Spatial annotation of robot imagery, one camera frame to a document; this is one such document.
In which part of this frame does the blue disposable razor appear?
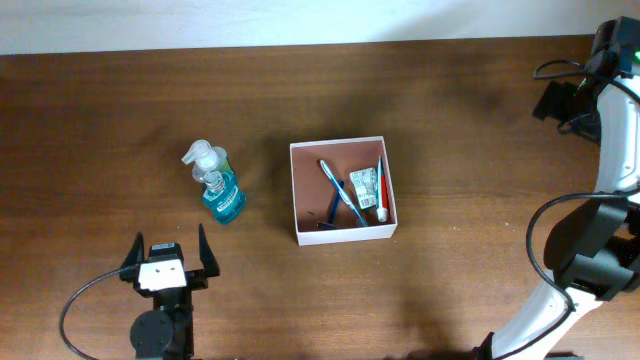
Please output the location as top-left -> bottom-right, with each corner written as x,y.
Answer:
317,190 -> 342,230

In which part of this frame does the white cardboard box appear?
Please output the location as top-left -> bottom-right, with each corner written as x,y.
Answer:
289,136 -> 398,246

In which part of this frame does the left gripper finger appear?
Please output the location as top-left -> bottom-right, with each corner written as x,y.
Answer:
198,223 -> 220,278
119,232 -> 145,281

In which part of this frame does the blue white toothbrush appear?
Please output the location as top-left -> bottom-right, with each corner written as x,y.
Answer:
319,160 -> 368,227

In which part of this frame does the clear pump soap bottle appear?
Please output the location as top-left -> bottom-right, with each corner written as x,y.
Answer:
181,139 -> 234,183

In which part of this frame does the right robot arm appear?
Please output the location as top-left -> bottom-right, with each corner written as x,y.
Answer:
472,16 -> 639,359

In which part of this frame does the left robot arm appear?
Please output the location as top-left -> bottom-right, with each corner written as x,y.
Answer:
119,226 -> 220,360

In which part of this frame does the toothpaste tube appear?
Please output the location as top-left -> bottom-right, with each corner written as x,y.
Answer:
376,157 -> 388,223

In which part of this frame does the blue mouthwash bottle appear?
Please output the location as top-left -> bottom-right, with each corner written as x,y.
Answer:
202,171 -> 247,225

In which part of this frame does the green Dettol soap bar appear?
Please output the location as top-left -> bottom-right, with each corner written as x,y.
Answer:
350,167 -> 378,210

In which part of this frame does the left black cable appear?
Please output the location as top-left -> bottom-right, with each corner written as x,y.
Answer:
58,267 -> 140,360

